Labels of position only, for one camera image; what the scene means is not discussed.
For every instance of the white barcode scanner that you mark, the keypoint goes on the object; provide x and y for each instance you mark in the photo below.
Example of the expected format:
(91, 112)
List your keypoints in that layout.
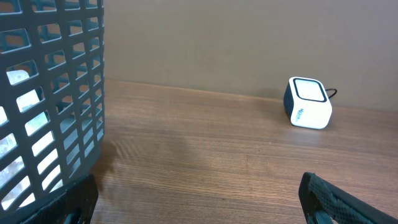
(306, 103)

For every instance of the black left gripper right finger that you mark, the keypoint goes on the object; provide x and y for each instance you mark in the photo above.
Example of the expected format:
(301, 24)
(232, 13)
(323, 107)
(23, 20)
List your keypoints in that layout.
(323, 202)

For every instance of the grey plastic shopping basket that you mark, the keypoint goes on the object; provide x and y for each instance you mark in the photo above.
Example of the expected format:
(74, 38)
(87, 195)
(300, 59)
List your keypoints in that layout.
(52, 97)

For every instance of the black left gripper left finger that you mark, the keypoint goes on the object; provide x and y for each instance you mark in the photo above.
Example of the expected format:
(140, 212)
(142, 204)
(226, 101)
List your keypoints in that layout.
(72, 203)

